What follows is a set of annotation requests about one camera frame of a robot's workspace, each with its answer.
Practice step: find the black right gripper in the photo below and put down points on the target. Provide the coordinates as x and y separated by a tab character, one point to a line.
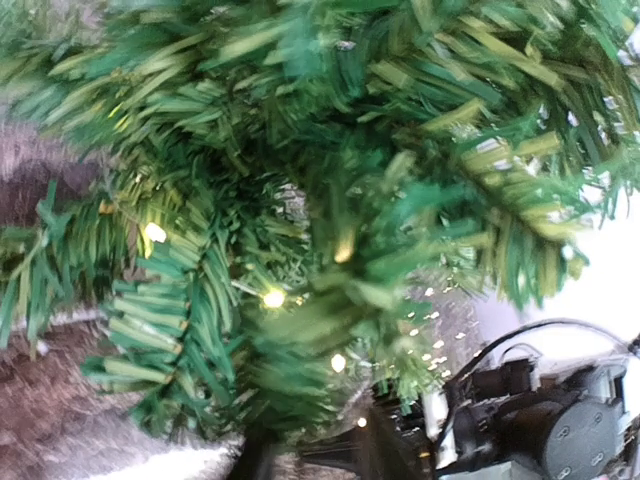
516	421

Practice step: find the small green christmas tree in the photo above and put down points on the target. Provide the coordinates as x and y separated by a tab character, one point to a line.
272	177

